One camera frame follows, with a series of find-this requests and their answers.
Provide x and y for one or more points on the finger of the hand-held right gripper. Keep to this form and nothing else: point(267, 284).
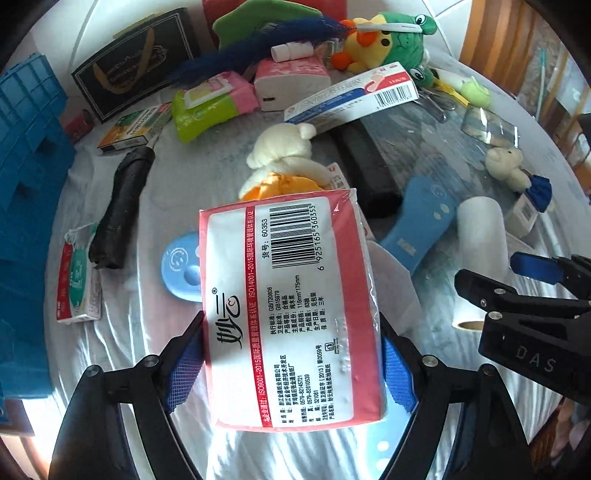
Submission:
point(489, 290)
point(531, 266)

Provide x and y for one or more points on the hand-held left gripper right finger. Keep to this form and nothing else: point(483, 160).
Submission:
point(396, 374)

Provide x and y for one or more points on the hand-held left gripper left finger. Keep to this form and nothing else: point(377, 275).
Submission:
point(185, 369)

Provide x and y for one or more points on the pink tissue pack white label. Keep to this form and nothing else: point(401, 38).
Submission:
point(286, 314)

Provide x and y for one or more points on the blue plastic crate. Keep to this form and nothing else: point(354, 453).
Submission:
point(27, 184)

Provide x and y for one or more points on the white paper roll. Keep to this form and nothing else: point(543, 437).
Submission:
point(482, 249)

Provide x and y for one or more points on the small white box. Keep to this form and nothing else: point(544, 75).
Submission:
point(521, 214)

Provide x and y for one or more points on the blue cloth bow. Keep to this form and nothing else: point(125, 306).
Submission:
point(540, 193)

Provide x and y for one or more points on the blue flat smiley gadget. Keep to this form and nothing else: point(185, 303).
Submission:
point(420, 221)

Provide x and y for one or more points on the light blue round smiley gadget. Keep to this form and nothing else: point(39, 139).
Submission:
point(180, 267)

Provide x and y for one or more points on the small white bear plush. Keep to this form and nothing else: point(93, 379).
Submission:
point(505, 164)

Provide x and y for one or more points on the clear plastic packet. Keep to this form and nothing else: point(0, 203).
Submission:
point(489, 127)

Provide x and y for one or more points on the black glasses case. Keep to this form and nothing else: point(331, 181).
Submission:
point(369, 170)

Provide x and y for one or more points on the metal clips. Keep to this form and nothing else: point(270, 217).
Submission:
point(436, 104)

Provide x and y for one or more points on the wooden furniture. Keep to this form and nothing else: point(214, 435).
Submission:
point(531, 55)

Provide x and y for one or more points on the white orange plush toy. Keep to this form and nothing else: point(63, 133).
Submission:
point(286, 157)

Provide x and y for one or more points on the long white blue box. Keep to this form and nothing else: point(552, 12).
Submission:
point(351, 94)

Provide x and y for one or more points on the orange green cardboard box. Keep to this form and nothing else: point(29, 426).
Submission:
point(134, 127)

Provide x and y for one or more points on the green pink wet wipes pack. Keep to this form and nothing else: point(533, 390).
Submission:
point(207, 108)

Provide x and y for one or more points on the yellow duck plush green hood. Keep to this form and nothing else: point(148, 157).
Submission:
point(383, 41)

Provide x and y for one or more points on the blue feather duster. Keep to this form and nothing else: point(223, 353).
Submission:
point(221, 60)

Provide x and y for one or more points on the small white bottle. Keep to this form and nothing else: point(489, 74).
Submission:
point(291, 50)

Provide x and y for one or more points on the black gift bag gold print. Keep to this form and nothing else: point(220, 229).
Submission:
point(134, 60)

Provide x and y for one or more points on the green felt hat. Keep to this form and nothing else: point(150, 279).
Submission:
point(258, 23)

